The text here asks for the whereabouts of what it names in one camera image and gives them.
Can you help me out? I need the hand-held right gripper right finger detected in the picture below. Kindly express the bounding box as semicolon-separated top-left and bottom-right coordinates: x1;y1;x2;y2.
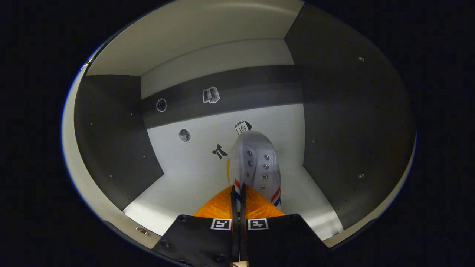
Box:
239;184;329;267

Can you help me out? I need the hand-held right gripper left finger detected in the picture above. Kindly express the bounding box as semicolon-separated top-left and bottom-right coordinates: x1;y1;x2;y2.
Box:
152;185;240;267

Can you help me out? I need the white shoe cabinet door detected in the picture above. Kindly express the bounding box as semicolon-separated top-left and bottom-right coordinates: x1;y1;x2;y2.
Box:
324;137;417;248
61;56;162;250

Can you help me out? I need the white striped shoe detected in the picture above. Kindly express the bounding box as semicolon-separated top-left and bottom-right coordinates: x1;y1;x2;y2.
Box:
226;131;282;214

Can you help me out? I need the white grey shoe cabinet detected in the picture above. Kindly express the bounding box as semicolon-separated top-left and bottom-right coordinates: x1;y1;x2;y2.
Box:
74;0;415;238

